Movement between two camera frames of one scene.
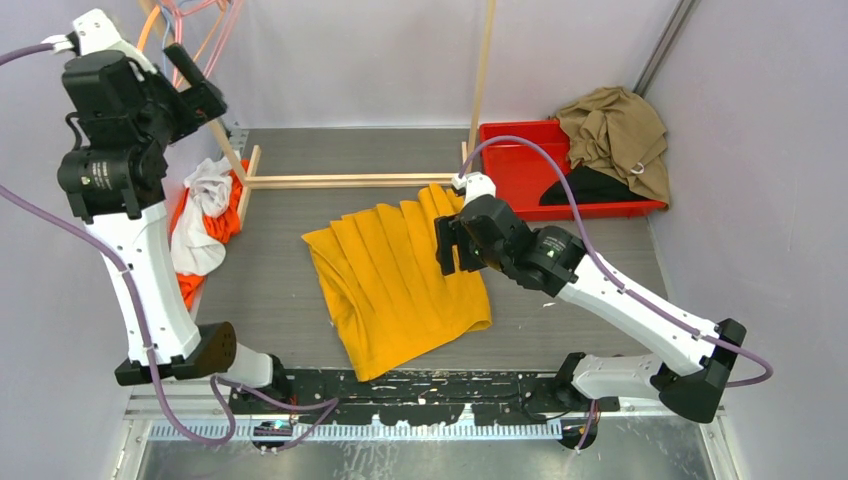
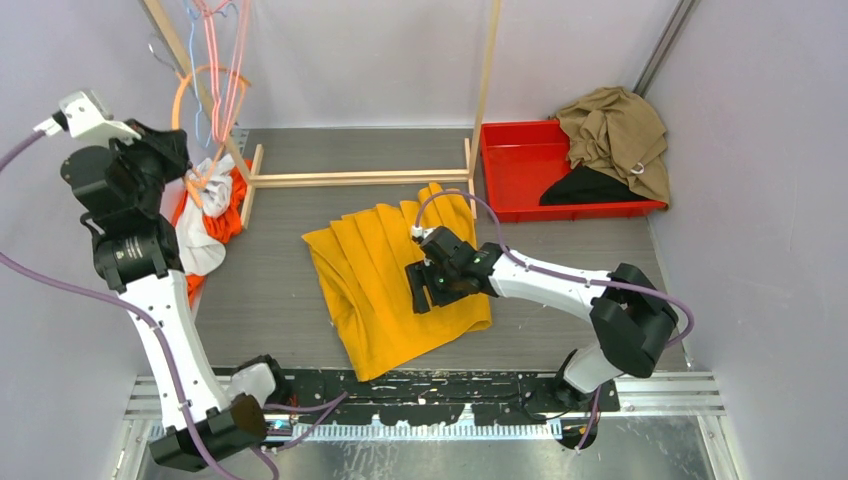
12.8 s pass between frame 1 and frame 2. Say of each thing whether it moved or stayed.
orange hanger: moved
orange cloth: stayed
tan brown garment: stayed
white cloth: stayed
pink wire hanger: moved
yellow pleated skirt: stayed
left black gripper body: moved
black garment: stayed
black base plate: stayed
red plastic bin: stayed
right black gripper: moved
